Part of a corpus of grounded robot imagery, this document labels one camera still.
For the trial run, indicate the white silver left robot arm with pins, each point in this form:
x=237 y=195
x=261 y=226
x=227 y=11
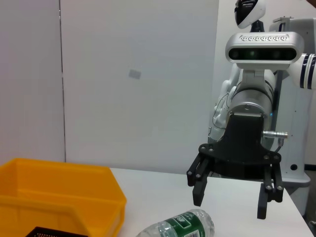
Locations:
x=307 y=71

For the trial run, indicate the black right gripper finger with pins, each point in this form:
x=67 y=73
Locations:
x=263 y=205
x=198 y=187

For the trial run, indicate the black mesh pen holder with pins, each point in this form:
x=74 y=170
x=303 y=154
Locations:
x=49 y=233

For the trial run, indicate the clear green-label water bottle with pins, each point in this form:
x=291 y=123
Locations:
x=182 y=222

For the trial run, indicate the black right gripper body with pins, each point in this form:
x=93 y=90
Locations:
x=244 y=148

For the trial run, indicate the white robot torso column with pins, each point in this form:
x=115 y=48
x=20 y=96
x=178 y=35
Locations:
x=296 y=111

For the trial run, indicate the yellow plastic bin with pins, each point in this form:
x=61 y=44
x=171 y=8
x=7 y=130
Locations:
x=49 y=197

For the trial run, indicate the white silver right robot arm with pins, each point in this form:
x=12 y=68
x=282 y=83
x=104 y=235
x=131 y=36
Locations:
x=249 y=98

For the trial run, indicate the white black robot head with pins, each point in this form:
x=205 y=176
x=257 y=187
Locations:
x=251 y=10

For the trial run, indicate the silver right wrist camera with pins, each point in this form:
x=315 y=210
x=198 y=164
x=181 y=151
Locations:
x=264 y=39

